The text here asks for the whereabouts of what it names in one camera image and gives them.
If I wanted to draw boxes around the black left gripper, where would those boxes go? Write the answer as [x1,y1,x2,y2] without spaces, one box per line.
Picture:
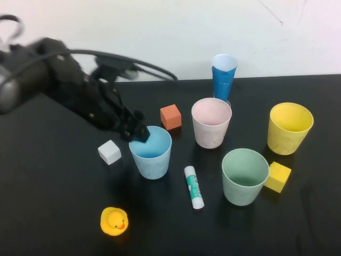
[49,57,150,142]

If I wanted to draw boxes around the green plastic cup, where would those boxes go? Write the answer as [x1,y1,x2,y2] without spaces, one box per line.
[221,148,270,206]

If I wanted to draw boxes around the white foam cube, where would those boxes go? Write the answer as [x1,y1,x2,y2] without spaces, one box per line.
[97,139,122,165]

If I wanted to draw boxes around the looped black cable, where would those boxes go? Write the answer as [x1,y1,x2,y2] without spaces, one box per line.
[0,14,25,45]

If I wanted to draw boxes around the light blue plastic cup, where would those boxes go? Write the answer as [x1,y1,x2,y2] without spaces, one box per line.
[128,125,173,180]

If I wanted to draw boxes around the pink plastic cup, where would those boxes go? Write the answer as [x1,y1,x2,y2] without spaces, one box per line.
[191,98,232,149]

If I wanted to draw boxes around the blue taped paper cup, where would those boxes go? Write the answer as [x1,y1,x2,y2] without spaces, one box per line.
[211,54,238,107]

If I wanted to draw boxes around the long black cable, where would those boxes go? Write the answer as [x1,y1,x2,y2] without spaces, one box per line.
[0,49,178,82]

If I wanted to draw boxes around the green and white glue stick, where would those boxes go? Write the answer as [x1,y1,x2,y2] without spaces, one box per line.
[183,165,205,210]

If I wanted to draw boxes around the yellow cube with chipped corner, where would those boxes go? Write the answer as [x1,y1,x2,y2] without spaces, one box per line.
[263,161,292,194]

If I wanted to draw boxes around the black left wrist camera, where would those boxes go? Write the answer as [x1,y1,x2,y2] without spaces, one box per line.
[90,55,141,81]

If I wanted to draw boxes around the yellow plastic cup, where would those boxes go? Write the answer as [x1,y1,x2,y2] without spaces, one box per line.
[267,102,314,155]

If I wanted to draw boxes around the yellow rubber duck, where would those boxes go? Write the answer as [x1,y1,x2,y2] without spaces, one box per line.
[100,206,129,236]

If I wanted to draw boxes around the orange foam cube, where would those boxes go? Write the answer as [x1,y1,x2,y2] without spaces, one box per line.
[160,103,182,131]

